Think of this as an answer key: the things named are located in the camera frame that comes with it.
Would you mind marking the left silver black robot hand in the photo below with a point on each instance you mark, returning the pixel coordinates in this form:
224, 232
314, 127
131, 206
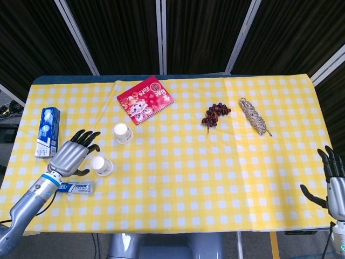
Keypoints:
70, 156

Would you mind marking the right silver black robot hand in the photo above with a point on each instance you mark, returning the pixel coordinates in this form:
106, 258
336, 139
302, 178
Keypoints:
337, 189

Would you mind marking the paper cup with blue flower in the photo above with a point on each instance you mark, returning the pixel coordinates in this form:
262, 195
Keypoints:
101, 166

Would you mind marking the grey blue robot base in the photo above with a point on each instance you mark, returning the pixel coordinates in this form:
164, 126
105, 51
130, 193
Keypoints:
161, 248

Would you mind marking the paper cup with printed text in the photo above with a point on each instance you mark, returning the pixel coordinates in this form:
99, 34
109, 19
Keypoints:
122, 133

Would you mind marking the blue white toothpaste tube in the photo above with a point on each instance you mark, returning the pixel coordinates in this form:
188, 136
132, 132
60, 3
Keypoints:
78, 187

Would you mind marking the blue toothpaste box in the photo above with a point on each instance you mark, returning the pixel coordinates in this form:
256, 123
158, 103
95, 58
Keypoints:
47, 129

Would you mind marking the black pleated screen panel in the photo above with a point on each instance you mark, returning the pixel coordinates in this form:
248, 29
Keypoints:
202, 35
335, 102
32, 40
118, 35
296, 32

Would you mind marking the red spiral notebook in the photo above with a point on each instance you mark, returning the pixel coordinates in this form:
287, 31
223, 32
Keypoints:
145, 102

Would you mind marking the white table leg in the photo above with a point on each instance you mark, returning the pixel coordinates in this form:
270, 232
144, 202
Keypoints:
239, 245

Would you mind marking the yellow white checkered tablecloth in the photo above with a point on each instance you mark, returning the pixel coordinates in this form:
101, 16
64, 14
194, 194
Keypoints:
188, 175

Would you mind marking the dark red grape bunch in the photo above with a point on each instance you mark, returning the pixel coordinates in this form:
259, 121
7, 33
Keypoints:
213, 114

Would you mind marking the white screen frame post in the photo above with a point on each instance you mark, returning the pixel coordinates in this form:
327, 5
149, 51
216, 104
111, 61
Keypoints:
244, 35
75, 37
158, 35
12, 95
328, 62

